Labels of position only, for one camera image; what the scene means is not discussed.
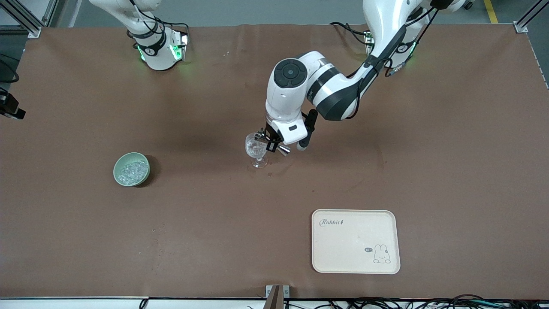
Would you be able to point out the silver base connector bracket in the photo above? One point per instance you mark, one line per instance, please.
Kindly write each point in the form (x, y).
(367, 38)
(183, 43)

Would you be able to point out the white table edge rail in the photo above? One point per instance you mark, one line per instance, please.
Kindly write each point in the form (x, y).
(64, 304)

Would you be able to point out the aluminium frame profile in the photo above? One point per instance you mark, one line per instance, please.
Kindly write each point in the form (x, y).
(521, 28)
(33, 31)

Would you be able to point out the clear ice cubes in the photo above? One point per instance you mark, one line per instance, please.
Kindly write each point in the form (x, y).
(131, 171)

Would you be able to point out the cream rabbit print tray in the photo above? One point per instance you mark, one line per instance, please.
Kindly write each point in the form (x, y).
(343, 249)

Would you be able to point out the clear wine glass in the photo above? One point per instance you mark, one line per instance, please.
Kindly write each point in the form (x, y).
(253, 151)

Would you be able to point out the green ceramic bowl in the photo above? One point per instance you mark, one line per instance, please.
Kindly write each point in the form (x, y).
(147, 172)

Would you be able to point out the silver right base connector bracket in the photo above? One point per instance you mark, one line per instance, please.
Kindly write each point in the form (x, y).
(183, 43)

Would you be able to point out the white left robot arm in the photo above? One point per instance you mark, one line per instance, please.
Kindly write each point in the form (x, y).
(287, 98)

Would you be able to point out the black caster wheel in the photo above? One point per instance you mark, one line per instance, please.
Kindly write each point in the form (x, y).
(468, 4)

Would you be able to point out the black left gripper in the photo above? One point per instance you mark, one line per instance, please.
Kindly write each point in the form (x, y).
(269, 131)

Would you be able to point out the silver metal bracket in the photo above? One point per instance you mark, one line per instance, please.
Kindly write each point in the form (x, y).
(286, 292)

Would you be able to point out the brown camera pole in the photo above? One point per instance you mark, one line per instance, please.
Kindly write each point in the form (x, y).
(274, 300)

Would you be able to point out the steel jigger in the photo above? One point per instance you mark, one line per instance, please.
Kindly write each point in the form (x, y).
(284, 149)

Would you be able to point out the silver left base connector bracket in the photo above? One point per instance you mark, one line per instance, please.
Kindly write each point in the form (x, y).
(367, 38)

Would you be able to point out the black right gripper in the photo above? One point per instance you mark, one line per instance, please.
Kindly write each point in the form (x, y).
(11, 104)

